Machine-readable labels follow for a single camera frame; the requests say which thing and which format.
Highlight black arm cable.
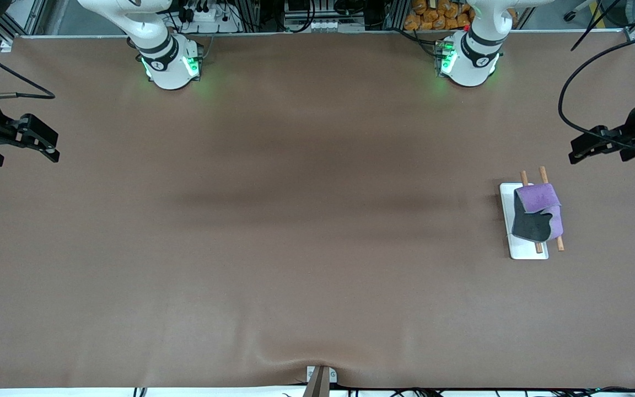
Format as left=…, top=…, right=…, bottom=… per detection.
left=558, top=29, right=635, bottom=151
left=0, top=29, right=57, bottom=101

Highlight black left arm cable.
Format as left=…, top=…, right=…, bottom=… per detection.
left=558, top=29, right=635, bottom=151

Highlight white rack with wooden rods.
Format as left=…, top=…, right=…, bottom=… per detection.
left=499, top=165, right=565, bottom=260

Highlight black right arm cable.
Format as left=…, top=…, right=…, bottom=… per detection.
left=0, top=29, right=57, bottom=101

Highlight purple towel with grey back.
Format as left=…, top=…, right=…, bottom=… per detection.
left=512, top=183, right=565, bottom=244

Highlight grey table clamp bracket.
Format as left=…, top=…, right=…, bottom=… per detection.
left=302, top=365, right=338, bottom=397

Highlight white power strip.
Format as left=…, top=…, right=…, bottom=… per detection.
left=177, top=0, right=241, bottom=34
left=304, top=19, right=365, bottom=33

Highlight orange snack bags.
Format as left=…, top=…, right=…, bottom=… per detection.
left=404, top=0, right=475, bottom=31

